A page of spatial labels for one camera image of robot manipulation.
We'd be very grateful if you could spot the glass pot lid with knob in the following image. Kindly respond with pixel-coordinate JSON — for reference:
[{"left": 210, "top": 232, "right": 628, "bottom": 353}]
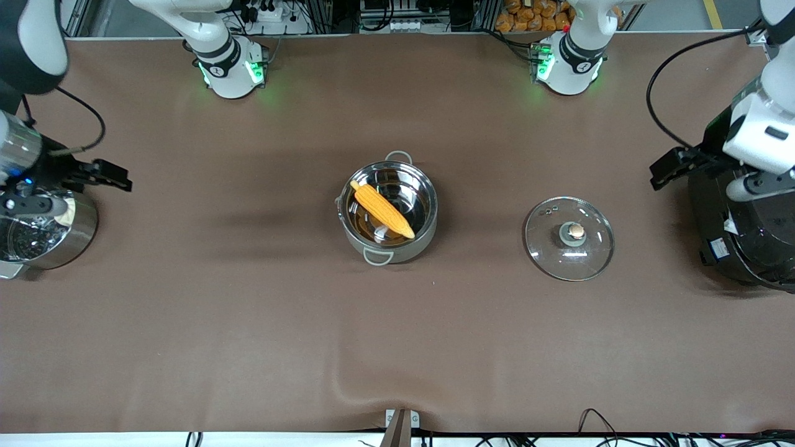
[{"left": 524, "top": 196, "right": 616, "bottom": 282}]

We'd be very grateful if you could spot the yellow corn cob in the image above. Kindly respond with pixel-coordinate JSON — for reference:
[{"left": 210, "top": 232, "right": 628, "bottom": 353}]
[{"left": 350, "top": 179, "right": 416, "bottom": 243}]

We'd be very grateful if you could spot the stainless steel steamer pot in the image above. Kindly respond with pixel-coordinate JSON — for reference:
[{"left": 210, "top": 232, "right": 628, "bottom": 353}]
[{"left": 0, "top": 186, "right": 100, "bottom": 280}]

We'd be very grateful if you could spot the grey-green steel cooking pot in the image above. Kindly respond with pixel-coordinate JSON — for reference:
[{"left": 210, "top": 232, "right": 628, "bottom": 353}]
[{"left": 335, "top": 150, "right": 439, "bottom": 267}]

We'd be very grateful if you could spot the black electric rice cooker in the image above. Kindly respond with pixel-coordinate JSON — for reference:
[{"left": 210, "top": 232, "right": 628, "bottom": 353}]
[{"left": 688, "top": 132, "right": 795, "bottom": 294}]

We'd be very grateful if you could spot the bag of orange food items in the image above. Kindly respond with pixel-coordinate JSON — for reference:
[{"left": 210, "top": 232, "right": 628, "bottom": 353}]
[{"left": 495, "top": 0, "right": 575, "bottom": 33}]

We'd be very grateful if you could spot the brown table mat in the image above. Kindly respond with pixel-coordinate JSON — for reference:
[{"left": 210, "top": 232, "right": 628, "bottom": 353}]
[{"left": 0, "top": 31, "right": 795, "bottom": 435}]

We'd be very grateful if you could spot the dark background equipment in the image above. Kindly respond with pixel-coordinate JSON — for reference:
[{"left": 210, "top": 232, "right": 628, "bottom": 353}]
[{"left": 357, "top": 0, "right": 497, "bottom": 32}]

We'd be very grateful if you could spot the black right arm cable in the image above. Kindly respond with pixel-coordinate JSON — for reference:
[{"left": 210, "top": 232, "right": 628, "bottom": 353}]
[{"left": 22, "top": 86, "right": 106, "bottom": 156}]

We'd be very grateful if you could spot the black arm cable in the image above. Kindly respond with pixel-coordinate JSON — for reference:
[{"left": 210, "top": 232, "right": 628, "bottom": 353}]
[
  {"left": 646, "top": 25, "right": 765, "bottom": 150},
  {"left": 22, "top": 86, "right": 106, "bottom": 156}
]

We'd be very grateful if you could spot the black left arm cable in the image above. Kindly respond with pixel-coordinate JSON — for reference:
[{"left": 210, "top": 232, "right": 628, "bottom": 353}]
[{"left": 646, "top": 25, "right": 765, "bottom": 150}]

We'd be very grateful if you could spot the black looped cable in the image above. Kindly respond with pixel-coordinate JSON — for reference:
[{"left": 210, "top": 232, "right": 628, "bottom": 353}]
[{"left": 578, "top": 408, "right": 628, "bottom": 438}]

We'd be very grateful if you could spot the black cable bundle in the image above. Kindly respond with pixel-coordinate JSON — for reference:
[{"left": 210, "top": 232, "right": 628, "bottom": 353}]
[{"left": 658, "top": 430, "right": 795, "bottom": 447}]

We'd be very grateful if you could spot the metal table clamp bracket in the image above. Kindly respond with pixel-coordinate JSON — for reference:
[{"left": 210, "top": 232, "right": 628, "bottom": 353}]
[{"left": 384, "top": 408, "right": 422, "bottom": 447}]

